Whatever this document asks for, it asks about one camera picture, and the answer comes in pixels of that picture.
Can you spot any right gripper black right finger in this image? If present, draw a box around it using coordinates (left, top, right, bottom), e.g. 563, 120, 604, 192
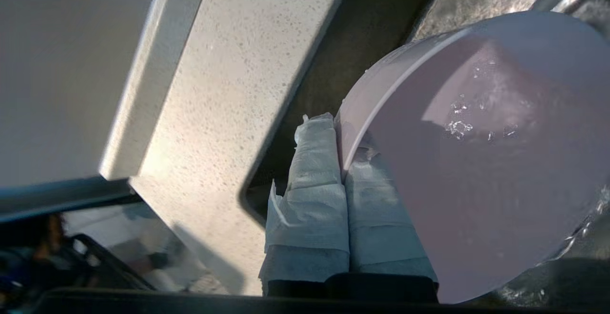
342, 148, 439, 286

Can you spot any right gripper tissue-wrapped left finger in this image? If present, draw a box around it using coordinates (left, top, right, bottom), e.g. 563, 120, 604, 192
259, 112, 352, 297

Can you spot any grey cabinet door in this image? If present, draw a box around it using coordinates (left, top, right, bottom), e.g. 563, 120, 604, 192
0, 175, 136, 224

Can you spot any stainless steel sink basin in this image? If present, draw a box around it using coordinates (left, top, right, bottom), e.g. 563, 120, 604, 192
240, 0, 610, 311

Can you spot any pink bowl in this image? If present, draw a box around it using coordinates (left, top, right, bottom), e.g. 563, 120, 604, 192
335, 11, 610, 304

